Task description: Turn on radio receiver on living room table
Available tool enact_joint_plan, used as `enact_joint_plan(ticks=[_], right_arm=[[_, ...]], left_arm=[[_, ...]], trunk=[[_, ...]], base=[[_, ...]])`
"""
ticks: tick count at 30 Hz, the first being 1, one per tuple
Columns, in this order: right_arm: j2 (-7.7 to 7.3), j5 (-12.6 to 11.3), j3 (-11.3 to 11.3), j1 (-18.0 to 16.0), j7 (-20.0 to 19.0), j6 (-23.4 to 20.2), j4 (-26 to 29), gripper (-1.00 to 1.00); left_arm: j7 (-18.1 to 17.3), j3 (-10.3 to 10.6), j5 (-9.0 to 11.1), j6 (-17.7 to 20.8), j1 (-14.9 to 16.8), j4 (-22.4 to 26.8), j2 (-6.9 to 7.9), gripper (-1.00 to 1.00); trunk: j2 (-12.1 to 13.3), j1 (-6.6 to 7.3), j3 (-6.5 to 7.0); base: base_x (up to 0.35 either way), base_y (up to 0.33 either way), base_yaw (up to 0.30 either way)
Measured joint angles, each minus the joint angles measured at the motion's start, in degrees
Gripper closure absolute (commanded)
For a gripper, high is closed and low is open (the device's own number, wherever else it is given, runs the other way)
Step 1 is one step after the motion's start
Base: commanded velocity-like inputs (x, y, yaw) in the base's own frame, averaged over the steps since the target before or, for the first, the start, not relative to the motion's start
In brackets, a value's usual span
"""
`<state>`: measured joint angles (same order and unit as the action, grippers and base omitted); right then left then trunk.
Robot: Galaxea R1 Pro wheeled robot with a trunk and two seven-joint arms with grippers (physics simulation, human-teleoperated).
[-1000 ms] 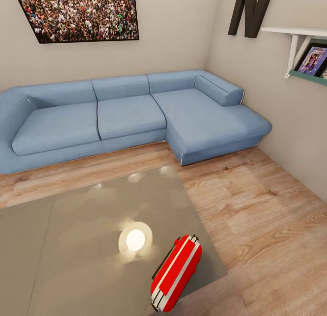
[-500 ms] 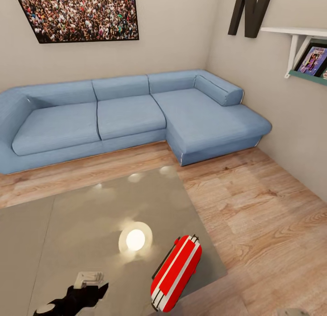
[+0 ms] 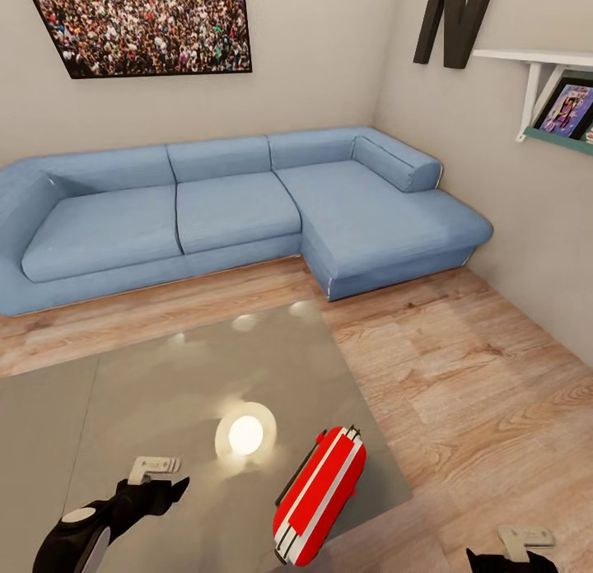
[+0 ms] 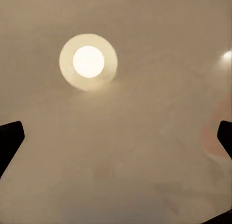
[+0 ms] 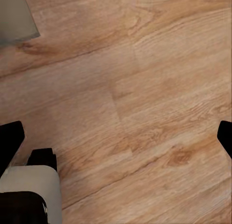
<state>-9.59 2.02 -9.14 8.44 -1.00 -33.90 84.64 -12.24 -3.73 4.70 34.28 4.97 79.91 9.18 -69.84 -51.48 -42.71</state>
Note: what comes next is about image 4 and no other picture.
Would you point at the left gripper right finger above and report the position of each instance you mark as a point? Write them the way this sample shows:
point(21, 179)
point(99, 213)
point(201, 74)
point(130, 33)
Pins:
point(224, 135)

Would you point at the coffee table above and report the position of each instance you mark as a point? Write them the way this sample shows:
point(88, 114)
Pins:
point(120, 103)

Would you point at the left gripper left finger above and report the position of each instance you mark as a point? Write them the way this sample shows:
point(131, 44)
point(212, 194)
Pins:
point(11, 137)

